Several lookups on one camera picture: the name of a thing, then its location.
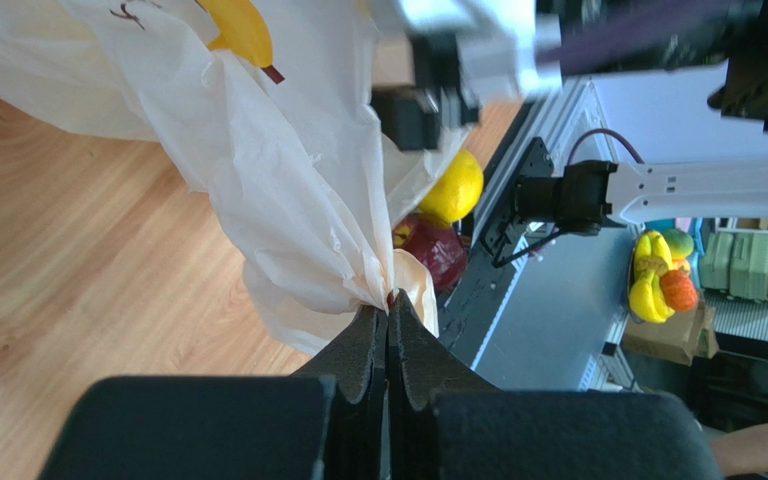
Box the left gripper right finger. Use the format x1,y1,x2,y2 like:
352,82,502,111
387,292,722,479

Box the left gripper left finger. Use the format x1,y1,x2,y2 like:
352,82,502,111
40,307,386,479

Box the dark red fake apple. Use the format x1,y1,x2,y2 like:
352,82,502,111
392,213,468,291

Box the yellow fake lemon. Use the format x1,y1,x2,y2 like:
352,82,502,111
418,149,484,223

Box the translucent white plastic bag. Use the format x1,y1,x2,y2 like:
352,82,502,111
0,1,466,354

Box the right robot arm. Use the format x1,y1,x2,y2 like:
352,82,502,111
508,1,768,236

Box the bowl of fake fruits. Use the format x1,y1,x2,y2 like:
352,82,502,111
627,228,699,324

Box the brown cardboard box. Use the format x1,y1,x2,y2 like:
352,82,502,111
621,303,719,366

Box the green egg cartons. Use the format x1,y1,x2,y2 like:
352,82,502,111
698,232,768,302

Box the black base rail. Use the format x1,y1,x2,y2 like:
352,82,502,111
438,137,554,369

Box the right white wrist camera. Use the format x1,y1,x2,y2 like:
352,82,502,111
370,0,565,152

